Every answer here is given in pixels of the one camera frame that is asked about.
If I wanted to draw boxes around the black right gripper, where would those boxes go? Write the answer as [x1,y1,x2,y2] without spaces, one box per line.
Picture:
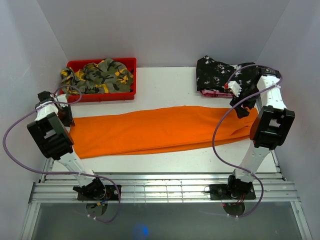
[229,84,261,119]

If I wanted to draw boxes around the orange trousers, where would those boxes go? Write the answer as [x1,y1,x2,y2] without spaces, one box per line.
[70,106,258,159]

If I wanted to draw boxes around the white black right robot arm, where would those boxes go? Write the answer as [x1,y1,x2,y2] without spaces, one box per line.
[225,67,295,199]

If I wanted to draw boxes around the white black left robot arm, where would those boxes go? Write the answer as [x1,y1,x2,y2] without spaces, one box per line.
[27,91,107,200]

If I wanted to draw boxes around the pink folded trousers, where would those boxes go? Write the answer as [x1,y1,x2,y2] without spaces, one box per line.
[199,89,233,98]

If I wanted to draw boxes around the black white patterned trousers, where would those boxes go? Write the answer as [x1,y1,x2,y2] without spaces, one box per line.
[196,55,257,95]

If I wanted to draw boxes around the camouflage trousers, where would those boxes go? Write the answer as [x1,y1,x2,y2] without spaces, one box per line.
[60,58,134,95]

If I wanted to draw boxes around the red plastic bin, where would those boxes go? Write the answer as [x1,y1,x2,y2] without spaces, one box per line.
[66,57,137,103]

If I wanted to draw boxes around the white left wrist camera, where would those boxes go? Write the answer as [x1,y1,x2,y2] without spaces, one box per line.
[56,94,68,104]

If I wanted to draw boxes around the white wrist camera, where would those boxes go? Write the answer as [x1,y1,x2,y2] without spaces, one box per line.
[224,81,242,97]
[56,94,68,104]

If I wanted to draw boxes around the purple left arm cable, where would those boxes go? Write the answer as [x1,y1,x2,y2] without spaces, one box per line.
[2,84,122,223]

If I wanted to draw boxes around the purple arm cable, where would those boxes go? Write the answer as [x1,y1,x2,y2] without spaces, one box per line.
[202,64,283,219]
[2,84,122,223]

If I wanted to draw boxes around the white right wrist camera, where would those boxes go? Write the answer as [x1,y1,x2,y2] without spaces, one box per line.
[224,81,242,97]

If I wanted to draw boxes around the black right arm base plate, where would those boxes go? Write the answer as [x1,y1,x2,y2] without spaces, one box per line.
[209,182,256,200]

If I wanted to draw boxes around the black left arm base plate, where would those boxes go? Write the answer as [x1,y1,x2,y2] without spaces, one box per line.
[76,184,122,201]

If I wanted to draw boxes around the aluminium frame rail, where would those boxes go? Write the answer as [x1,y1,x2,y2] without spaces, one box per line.
[29,172,300,204]

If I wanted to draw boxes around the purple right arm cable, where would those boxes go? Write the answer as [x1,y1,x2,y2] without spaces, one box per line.
[202,64,283,219]

